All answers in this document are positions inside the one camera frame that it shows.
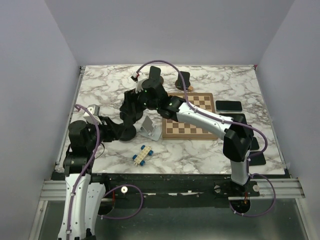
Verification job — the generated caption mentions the toy brick car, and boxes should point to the toy brick car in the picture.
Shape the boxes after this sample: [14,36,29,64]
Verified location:
[132,145,154,166]

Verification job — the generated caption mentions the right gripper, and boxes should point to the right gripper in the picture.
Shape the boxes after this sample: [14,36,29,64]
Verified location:
[119,87,159,117]

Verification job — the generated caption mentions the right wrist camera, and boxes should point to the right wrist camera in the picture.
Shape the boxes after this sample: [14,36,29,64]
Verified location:
[131,72,148,93]

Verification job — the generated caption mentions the round wooden stand right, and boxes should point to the round wooden stand right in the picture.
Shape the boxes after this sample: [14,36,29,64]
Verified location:
[175,71,191,92]

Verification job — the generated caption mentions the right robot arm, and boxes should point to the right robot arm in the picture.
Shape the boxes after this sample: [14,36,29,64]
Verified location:
[119,78,253,196]

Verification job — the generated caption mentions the black phone second row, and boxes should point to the black phone second row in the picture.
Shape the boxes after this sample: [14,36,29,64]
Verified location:
[250,137,260,151]

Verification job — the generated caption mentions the black stand with blue phone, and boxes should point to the black stand with blue phone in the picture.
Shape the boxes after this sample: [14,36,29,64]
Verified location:
[119,123,137,142]

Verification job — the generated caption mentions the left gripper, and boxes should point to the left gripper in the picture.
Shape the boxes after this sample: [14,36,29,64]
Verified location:
[87,116,127,150]

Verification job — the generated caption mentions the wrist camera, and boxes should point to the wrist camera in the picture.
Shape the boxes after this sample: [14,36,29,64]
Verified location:
[131,72,148,93]
[83,104,102,125]

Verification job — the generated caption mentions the black phone teal case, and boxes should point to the black phone teal case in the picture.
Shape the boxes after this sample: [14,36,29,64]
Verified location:
[215,100,243,112]

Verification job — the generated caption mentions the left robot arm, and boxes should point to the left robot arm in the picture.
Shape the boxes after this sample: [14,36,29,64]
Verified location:
[57,116,121,240]

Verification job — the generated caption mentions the wooden chessboard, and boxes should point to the wooden chessboard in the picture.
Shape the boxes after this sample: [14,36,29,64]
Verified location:
[162,92,218,141]

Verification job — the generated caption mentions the silver metal phone stand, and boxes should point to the silver metal phone stand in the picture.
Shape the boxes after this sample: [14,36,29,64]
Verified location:
[139,116,162,141]

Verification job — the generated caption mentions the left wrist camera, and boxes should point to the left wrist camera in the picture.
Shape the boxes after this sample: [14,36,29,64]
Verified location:
[83,104,102,125]

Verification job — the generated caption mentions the black front rail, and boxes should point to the black front rail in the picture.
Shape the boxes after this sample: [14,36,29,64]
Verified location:
[49,172,281,210]

